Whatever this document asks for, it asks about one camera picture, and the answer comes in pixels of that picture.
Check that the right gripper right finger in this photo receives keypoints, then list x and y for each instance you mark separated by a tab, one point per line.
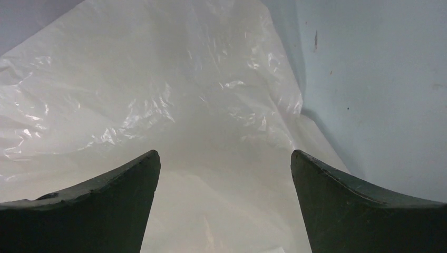
343	213

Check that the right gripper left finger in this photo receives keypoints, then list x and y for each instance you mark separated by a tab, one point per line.
108	213

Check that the translucent cream trash bag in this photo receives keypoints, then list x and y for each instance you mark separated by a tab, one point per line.
206	84

